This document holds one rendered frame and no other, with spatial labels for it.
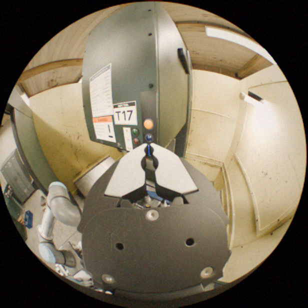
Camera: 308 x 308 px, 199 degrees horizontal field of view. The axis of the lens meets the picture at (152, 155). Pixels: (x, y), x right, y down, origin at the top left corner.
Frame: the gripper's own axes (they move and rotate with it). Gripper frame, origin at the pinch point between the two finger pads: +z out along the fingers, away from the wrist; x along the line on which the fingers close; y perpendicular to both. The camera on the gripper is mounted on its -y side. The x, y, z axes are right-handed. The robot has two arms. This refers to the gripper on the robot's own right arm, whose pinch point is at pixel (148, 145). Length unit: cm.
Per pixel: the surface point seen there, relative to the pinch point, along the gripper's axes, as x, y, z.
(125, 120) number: -7.0, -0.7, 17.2
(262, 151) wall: 80, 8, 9
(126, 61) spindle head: -5.6, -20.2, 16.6
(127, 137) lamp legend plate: -6.8, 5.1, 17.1
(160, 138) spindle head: 3.5, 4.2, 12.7
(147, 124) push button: 0.0, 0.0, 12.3
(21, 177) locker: -503, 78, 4
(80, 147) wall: -105, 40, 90
